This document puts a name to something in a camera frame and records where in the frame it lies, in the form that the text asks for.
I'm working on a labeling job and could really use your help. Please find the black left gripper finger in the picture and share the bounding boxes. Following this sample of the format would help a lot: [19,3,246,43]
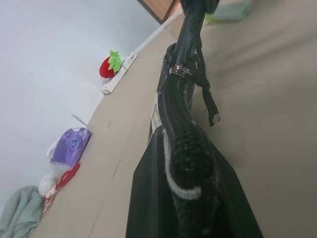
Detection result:
[210,140,264,238]
[179,0,221,14]
[125,130,179,238]

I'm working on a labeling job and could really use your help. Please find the black grid zipper pouch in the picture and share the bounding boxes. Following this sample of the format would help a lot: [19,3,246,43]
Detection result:
[148,7,222,238]

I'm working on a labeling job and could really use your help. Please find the green sponge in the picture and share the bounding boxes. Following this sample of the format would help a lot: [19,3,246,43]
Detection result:
[205,0,254,25]

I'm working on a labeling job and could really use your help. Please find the dark framed wooden board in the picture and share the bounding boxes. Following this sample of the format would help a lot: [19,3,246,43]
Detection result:
[137,0,180,25]

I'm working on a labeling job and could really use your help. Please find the purple tissue pack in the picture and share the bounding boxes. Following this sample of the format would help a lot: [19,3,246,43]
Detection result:
[50,126,93,165]

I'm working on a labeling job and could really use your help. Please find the red white patterned packet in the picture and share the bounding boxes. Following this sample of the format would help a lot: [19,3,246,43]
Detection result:
[42,184,60,215]

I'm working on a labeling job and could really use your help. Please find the white fluffy ball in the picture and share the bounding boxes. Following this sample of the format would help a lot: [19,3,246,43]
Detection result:
[38,174,59,197]

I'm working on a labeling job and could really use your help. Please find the white power strip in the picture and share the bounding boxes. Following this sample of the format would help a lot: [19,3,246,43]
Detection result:
[101,51,138,95]

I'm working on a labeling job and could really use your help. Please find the red strawberry plush toy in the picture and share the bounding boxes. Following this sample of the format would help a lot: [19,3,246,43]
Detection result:
[99,49,123,79]

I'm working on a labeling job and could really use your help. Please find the light green towel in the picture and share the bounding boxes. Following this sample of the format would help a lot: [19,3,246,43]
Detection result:
[0,185,45,238]

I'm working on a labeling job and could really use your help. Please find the red handled scissors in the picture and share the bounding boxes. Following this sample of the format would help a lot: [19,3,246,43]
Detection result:
[56,163,81,190]

